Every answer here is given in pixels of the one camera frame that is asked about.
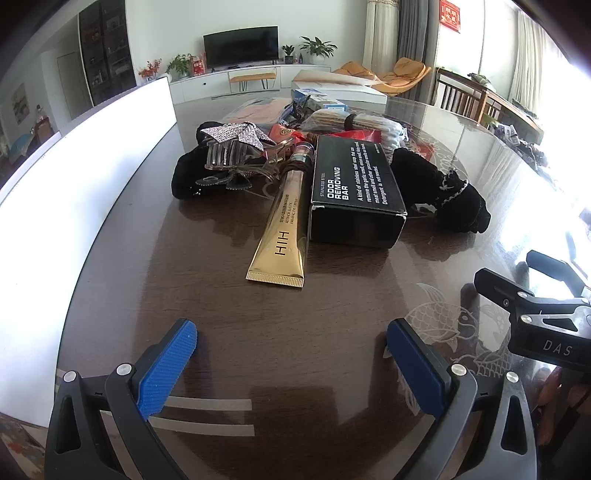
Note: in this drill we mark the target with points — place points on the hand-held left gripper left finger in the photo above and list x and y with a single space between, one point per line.
166 369

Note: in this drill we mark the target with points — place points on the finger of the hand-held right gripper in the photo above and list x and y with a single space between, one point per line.
549 263
496 284

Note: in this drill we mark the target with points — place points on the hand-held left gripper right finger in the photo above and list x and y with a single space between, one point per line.
415 364

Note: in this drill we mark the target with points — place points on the black scrunchie with white beads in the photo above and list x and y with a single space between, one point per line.
438 194

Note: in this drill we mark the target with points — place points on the black printed carton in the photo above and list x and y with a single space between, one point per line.
355 184

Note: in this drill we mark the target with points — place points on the gold cosmetic tube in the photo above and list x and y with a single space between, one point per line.
281 221

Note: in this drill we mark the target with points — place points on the black scrunchie with rhinestone bow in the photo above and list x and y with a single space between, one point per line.
189 175

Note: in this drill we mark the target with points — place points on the red cosmetic tube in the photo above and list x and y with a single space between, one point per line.
358 135

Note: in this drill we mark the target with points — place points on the white cardboard box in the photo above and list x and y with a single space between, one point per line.
92 161

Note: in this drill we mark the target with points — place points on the clear hair claw clip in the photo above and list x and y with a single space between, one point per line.
226 154

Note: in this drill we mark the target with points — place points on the plain black scrunchie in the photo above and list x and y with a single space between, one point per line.
203 131

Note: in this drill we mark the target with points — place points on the rhinestone star hair clip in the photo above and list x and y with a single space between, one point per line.
240 134

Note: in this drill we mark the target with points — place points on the person's right hand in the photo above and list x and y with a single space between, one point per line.
556 390

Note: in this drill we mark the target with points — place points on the white tape strip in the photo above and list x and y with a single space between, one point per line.
207 404
207 427

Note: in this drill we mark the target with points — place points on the wooden bench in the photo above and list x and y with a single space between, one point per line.
512 110

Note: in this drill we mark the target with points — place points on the floral blanket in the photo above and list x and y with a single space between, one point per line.
14 443

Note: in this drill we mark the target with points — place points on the dark wooden chair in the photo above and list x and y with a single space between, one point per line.
457 94

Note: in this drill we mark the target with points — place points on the beige bundle with black tie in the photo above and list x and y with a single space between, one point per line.
355 121

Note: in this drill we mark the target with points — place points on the white sheer curtain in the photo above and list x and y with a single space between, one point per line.
531 46

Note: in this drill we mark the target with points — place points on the orange lounge chair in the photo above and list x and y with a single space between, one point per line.
392 74

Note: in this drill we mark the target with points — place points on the flat white box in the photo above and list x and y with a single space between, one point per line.
341 85

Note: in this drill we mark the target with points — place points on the small blue box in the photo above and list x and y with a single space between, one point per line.
314 97

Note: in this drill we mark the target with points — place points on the grey curtain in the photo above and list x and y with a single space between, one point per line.
418 32

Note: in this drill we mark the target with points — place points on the covered standing air conditioner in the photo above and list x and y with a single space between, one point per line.
381 32

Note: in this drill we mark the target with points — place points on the white television cabinet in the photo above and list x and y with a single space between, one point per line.
207 87

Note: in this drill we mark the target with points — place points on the large green potted plant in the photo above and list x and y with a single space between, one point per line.
317 46

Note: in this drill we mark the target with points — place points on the red flower arrangement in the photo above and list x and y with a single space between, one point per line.
150 69

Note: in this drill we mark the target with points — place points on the bushy green potted plant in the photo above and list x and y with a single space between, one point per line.
181 64

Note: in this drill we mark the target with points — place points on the red gift bag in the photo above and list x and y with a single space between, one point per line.
199 64

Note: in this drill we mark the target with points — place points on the small green potted plant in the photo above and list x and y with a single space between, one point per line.
288 51

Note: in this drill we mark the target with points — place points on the dark glass display cabinet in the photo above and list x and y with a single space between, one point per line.
106 50

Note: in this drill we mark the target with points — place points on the black television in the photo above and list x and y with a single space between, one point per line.
240 44

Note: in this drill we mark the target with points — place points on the red wall poster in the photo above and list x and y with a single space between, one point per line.
450 14

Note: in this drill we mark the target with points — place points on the framed wall painting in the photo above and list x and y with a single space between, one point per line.
19 104

